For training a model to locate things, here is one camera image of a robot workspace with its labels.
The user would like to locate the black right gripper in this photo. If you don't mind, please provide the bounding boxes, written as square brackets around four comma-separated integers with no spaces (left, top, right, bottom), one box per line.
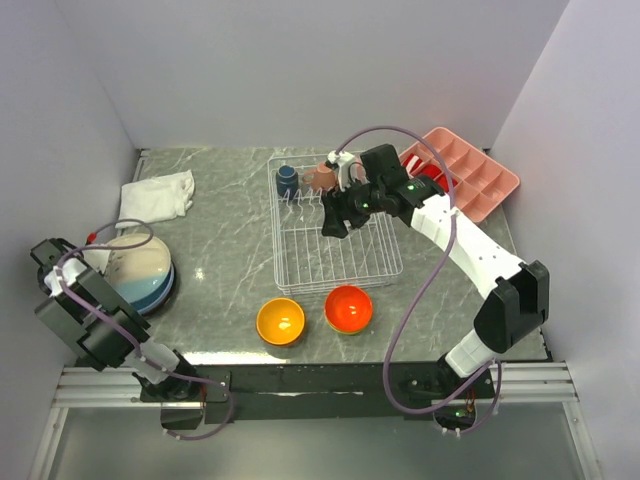
[321,173,385,240]

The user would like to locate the pink patterned cup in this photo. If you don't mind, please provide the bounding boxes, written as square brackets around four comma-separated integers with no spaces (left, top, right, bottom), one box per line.
[302,163,338,192]

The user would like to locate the dark blue ceramic mug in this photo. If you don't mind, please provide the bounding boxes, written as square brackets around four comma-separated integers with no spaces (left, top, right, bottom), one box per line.
[275,165,299,201]

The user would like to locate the cream and blue plate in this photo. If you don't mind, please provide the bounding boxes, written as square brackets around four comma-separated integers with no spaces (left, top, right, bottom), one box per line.
[83,237,175,316]

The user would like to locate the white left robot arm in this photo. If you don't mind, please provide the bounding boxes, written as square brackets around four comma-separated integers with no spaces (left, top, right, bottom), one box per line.
[30,238,201,402]

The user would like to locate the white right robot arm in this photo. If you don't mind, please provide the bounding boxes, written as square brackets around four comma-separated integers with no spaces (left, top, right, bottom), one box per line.
[321,144,550,398]

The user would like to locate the red white striped item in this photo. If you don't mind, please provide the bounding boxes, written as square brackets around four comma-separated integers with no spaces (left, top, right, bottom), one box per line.
[402,154,424,176]

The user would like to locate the red cloth item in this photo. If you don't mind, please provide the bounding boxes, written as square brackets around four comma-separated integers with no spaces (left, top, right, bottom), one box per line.
[416,163,449,192]

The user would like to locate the red-orange bowl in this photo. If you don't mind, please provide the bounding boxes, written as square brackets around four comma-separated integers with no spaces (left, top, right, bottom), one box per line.
[324,285,374,335]

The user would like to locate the orange-yellow bowl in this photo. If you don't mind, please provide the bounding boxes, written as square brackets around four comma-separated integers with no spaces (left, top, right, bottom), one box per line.
[256,297,306,347]

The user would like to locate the pink compartment organizer tray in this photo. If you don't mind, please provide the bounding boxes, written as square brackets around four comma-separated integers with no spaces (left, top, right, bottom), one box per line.
[399,127,520,224]

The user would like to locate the white folded cloth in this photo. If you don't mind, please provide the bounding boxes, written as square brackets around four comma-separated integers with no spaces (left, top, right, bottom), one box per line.
[116,170,195,229]

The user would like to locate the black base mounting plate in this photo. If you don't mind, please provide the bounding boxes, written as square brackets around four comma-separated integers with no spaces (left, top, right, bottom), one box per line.
[133,361,495,430]

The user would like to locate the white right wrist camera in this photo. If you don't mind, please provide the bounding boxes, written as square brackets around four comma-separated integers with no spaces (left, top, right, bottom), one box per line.
[325,151,366,192]

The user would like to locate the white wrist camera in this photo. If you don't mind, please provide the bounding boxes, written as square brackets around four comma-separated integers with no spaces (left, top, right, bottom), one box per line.
[44,258,88,297]
[325,151,366,192]

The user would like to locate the white wire dish rack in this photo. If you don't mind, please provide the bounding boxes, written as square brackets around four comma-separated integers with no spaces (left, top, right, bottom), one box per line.
[267,153,404,296]

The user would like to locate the aluminium rail frame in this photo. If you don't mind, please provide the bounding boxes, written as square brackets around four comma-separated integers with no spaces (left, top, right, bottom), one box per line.
[27,147,601,480]

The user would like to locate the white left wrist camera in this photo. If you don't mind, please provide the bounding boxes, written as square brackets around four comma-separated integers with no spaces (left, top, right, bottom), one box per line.
[44,258,88,297]

